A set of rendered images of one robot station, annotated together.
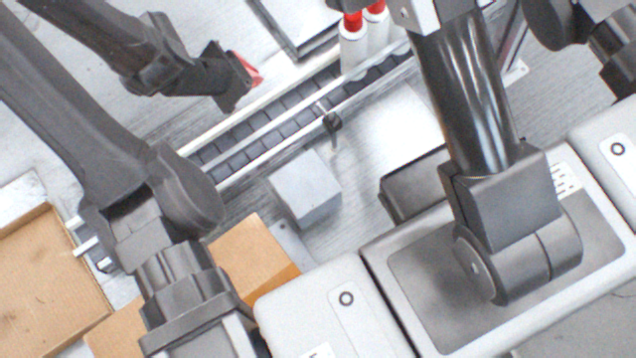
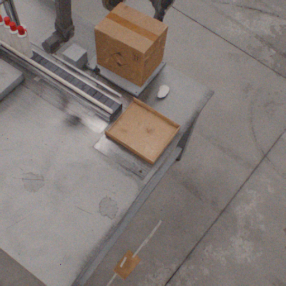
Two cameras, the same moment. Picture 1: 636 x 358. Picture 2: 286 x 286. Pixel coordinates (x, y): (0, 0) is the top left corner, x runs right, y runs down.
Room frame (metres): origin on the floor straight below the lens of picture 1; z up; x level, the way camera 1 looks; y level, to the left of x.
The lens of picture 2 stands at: (0.85, 1.33, 2.38)
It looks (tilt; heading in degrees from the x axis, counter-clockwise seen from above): 61 degrees down; 231
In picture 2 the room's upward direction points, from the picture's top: 8 degrees clockwise
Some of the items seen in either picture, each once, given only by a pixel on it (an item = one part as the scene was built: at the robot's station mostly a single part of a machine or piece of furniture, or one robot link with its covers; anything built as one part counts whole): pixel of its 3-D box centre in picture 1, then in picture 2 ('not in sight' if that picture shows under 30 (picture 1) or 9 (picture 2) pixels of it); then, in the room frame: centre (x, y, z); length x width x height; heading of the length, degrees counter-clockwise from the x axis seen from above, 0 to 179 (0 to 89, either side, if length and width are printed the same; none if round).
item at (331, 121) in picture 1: (326, 123); not in sight; (0.48, -0.04, 0.91); 0.07 x 0.03 x 0.16; 24
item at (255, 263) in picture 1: (234, 347); (130, 45); (0.11, 0.18, 0.99); 0.30 x 0.24 x 0.27; 116
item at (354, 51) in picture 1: (353, 44); (24, 42); (0.60, -0.11, 0.98); 0.05 x 0.05 x 0.20
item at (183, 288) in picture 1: (187, 297); not in sight; (0.11, 0.14, 1.45); 0.09 x 0.08 x 0.12; 107
